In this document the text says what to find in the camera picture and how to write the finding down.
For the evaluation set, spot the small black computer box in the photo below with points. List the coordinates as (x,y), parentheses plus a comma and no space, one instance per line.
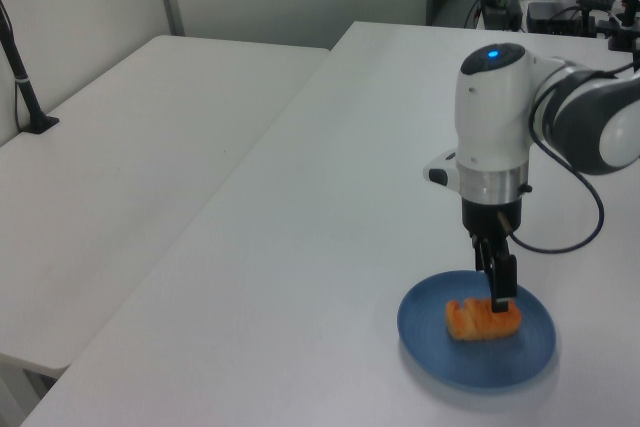
(500,9)

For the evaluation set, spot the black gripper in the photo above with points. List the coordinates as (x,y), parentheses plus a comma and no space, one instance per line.
(487,219)

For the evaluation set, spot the orange bread loaf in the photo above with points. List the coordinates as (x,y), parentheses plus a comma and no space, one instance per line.
(472,324)

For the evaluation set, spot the blue round plate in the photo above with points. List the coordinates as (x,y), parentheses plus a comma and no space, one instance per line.
(435,342)

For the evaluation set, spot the black clamp mount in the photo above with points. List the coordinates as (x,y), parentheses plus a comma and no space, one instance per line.
(622,32)

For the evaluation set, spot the black pole with base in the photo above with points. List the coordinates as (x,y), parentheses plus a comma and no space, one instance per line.
(25,87)

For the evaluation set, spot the flat black electronics box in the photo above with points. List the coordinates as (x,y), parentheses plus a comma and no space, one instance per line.
(560,17)

